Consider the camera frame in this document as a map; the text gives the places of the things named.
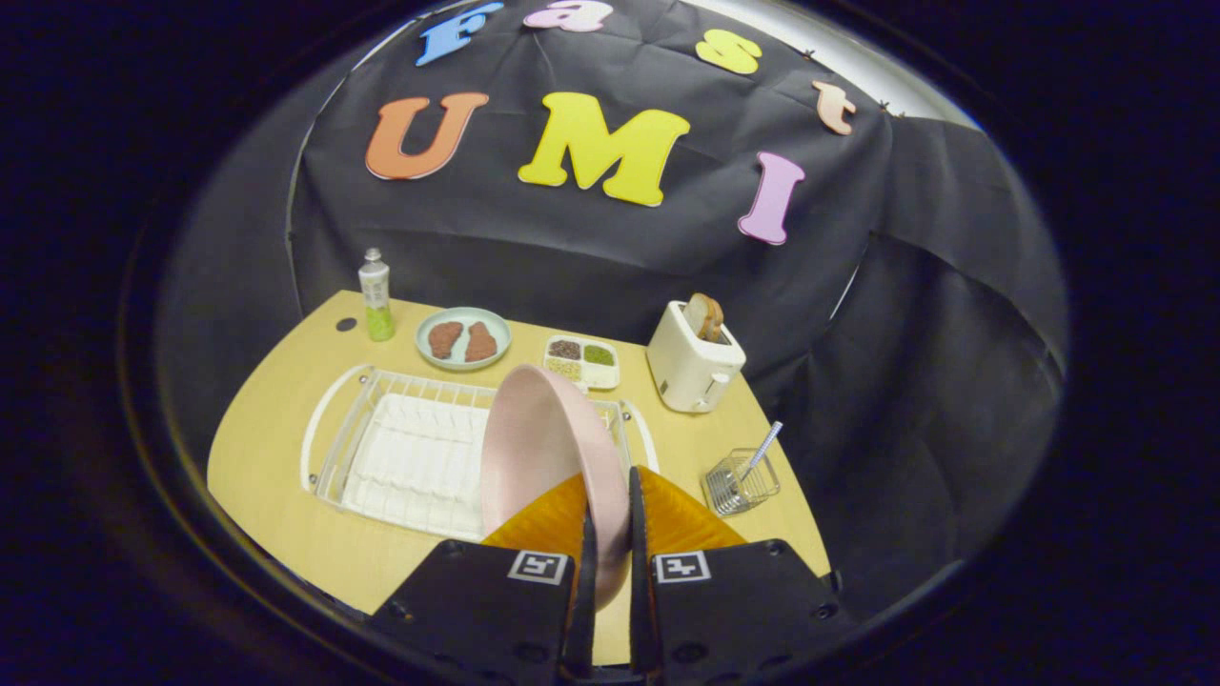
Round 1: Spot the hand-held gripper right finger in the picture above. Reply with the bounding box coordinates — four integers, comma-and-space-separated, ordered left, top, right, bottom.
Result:
626, 465, 845, 683

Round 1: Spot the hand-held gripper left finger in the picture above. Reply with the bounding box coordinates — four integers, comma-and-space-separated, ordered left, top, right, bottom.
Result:
367, 472, 600, 682

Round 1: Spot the small wire basket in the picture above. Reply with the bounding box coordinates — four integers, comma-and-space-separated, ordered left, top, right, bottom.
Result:
702, 448, 782, 517

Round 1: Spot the pink plate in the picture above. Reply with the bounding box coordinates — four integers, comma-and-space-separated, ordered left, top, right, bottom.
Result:
479, 363, 632, 611

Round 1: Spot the white wire dish rack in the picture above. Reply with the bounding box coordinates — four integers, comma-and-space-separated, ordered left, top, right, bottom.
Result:
300, 364, 661, 544

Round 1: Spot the white divided condiment dish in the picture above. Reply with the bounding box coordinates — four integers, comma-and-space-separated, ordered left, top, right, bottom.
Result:
543, 334, 621, 391

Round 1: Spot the teal plate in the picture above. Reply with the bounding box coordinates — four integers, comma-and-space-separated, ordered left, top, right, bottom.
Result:
416, 307, 513, 372

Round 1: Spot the white ribbed drain tray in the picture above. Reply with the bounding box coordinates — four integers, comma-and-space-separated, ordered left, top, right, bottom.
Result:
340, 393, 497, 542

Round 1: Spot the white toaster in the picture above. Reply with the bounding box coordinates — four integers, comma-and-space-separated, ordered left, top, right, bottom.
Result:
645, 300, 747, 414

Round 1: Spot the brown bread slice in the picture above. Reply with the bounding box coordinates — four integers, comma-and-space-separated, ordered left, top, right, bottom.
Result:
683, 293, 725, 342

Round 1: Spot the green liquid bottle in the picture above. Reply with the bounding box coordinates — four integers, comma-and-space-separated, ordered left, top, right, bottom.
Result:
358, 248, 396, 342

